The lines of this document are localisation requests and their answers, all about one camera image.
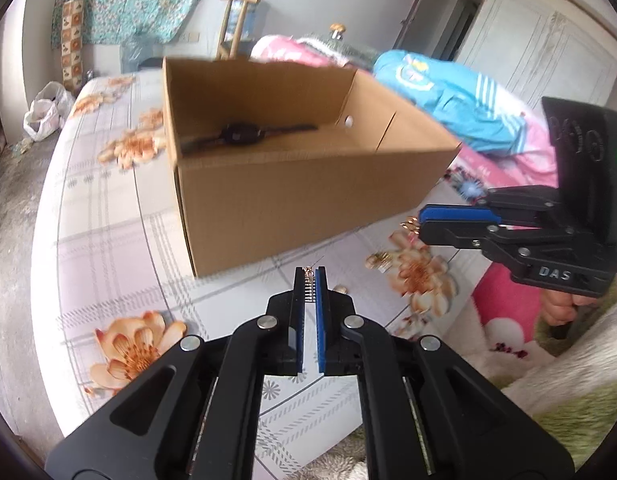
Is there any clear plastic bag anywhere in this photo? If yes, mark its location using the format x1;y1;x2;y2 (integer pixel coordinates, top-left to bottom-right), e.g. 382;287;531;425
121;35;160;72

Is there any white wardrobe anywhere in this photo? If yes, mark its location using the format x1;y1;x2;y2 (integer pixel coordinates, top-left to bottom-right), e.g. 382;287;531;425
456;0;617;111

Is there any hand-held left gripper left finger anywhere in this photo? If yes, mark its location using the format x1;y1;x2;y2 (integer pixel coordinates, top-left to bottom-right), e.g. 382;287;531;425
45;266;306;480

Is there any black wristwatch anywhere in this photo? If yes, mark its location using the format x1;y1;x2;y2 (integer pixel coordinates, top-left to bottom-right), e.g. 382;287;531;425
178;121;319;155

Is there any brown cardboard box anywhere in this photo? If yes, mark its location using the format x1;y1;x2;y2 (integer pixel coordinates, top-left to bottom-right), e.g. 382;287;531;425
162;56;462;278

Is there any grey lace cloth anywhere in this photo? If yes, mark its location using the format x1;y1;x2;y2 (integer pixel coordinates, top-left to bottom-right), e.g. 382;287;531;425
298;32;384;63

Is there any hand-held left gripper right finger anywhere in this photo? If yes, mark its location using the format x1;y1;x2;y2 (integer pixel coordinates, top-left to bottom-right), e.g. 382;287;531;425
315;267;575;480

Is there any person's right hand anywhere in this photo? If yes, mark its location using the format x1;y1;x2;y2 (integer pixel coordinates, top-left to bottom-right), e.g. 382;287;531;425
543;287;597;328

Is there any brown door frame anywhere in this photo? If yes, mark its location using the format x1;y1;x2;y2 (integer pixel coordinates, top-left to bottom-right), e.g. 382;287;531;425
393;0;442;53

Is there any wooden chair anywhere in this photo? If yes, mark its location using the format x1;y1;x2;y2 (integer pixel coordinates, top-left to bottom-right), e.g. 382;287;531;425
216;0;262;61

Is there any white plastic bag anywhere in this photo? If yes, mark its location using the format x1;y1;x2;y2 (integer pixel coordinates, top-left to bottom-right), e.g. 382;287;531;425
22;81;75;142

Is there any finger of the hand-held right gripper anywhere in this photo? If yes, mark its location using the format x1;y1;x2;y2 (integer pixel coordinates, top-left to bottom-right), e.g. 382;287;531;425
419;223;578;262
420;185;563;227

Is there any green fluffy cloth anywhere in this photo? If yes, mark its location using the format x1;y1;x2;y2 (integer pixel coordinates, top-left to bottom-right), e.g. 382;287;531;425
533;280;617;471

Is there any blue striped garment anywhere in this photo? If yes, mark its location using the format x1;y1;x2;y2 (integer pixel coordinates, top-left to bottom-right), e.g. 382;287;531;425
373;50;532;156

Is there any pink floral blanket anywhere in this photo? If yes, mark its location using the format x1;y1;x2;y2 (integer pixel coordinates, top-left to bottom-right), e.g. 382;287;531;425
251;34;582;361

